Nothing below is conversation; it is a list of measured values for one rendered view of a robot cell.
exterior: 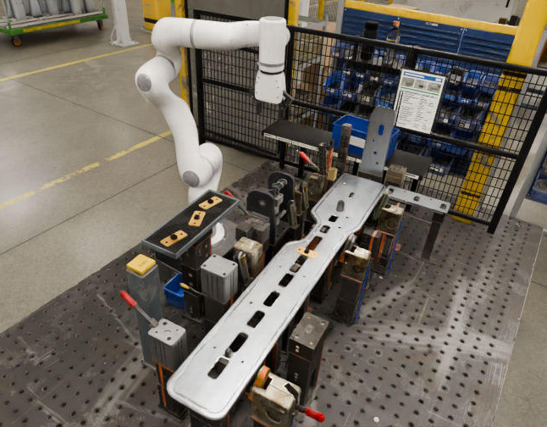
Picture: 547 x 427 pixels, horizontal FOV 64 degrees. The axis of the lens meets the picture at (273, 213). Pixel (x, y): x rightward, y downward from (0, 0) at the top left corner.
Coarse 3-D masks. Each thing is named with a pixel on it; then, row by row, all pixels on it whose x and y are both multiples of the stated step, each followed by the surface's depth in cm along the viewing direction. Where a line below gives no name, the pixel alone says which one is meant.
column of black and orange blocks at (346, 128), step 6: (342, 126) 214; (348, 126) 213; (342, 132) 216; (348, 132) 215; (342, 138) 218; (348, 138) 217; (342, 144) 220; (348, 144) 220; (342, 150) 221; (342, 156) 223; (342, 162) 224; (336, 168) 228; (342, 168) 227; (342, 174) 228
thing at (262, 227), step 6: (246, 222) 164; (252, 222) 164; (258, 222) 164; (264, 222) 165; (258, 228) 161; (264, 228) 162; (258, 234) 162; (264, 234) 162; (252, 240) 165; (258, 240) 163; (264, 240) 164; (264, 246) 166; (264, 252) 172; (264, 258) 174; (264, 264) 176
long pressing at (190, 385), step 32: (320, 224) 179; (352, 224) 180; (288, 256) 161; (320, 256) 162; (256, 288) 147; (288, 288) 147; (224, 320) 134; (288, 320) 136; (192, 352) 124; (256, 352) 125; (192, 384) 116; (224, 384) 117; (224, 416) 110
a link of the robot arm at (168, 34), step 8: (160, 24) 145; (168, 24) 144; (176, 24) 143; (184, 24) 143; (152, 32) 148; (160, 32) 145; (168, 32) 144; (176, 32) 143; (184, 32) 143; (152, 40) 149; (160, 40) 146; (168, 40) 146; (176, 40) 145; (184, 40) 144; (160, 48) 150; (168, 48) 149; (176, 48) 150; (160, 56) 158; (168, 56) 157; (176, 56) 156; (176, 64) 160; (176, 72) 162
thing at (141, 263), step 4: (140, 256) 133; (144, 256) 133; (132, 260) 131; (136, 260) 131; (140, 260) 131; (144, 260) 131; (148, 260) 131; (152, 260) 131; (128, 264) 129; (132, 264) 129; (136, 264) 129; (140, 264) 130; (144, 264) 130; (148, 264) 130; (152, 264) 131; (128, 268) 130; (132, 268) 128; (136, 268) 128; (140, 268) 128; (144, 268) 128; (148, 268) 130; (140, 272) 128; (144, 272) 128
